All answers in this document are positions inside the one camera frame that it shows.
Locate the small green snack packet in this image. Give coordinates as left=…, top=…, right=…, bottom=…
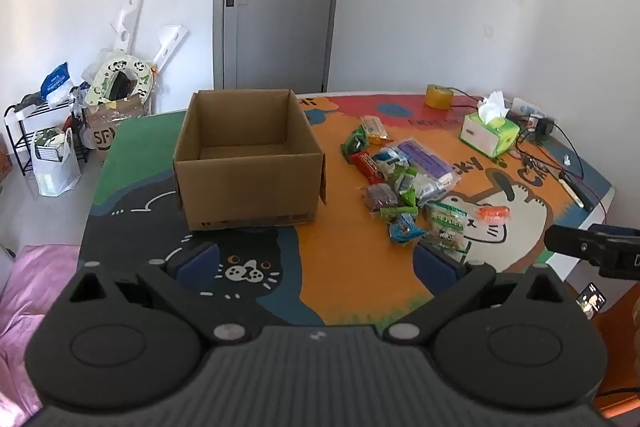
left=392, top=172, right=418, bottom=208

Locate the dark green snack packet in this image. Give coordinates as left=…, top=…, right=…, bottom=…
left=341, top=127, right=370, bottom=165

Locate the red snack bar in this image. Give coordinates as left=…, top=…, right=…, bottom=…
left=350, top=152, right=386, bottom=184

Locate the taped brown cardboard box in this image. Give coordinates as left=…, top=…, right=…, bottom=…
left=80, top=94, right=146, bottom=152

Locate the white plastic bag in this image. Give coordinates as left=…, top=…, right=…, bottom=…
left=32, top=127, right=82, bottom=198

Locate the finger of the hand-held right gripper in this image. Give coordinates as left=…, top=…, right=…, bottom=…
left=544, top=224, right=593, bottom=259

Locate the black shoe rack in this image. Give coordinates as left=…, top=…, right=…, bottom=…
left=4, top=99, right=88, bottom=178

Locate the green white snack packet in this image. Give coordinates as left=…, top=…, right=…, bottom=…
left=425, top=202, right=472, bottom=255

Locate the tall white holed board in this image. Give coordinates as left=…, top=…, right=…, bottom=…
left=111, top=0, right=151, bottom=52

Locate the green white tissue box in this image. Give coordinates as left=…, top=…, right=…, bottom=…
left=460, top=91, right=520, bottom=158

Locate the blue plastic bag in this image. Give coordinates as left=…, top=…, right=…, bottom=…
left=40, top=63, right=73, bottom=102

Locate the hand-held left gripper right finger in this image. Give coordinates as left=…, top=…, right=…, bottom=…
left=382, top=241, right=576, bottom=348

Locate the short white holed board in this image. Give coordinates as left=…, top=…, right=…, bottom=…
left=150, top=25, right=188, bottom=70

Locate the smartphone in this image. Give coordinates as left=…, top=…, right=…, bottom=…
left=576, top=281, right=607, bottom=320

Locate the orange candy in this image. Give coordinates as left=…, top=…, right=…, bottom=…
left=477, top=206, right=511, bottom=224

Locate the clear plastic bag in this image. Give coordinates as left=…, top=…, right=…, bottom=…
left=80, top=49, right=126, bottom=82

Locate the pink blanket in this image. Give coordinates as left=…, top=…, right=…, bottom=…
left=0, top=244, right=81, bottom=427

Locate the black charger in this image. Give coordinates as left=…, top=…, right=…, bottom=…
left=534, top=117, right=556, bottom=142

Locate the cartoon cat table mat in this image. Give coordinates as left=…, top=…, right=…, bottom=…
left=80, top=94, right=613, bottom=328

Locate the panda print toilet seat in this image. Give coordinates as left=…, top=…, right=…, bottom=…
left=85, top=52, right=156, bottom=108

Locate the yellow tape roll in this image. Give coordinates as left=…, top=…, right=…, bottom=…
left=426, top=84, right=454, bottom=110

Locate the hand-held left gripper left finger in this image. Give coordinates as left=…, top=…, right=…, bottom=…
left=47, top=243, right=261, bottom=348

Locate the green strip snack packet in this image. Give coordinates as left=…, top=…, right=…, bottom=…
left=380, top=205, right=420, bottom=220

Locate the silver clear snack packet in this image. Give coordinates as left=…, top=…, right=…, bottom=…
left=410, top=169, right=461, bottom=208

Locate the white power strip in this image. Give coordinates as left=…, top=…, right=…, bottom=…
left=510, top=97, right=551, bottom=118

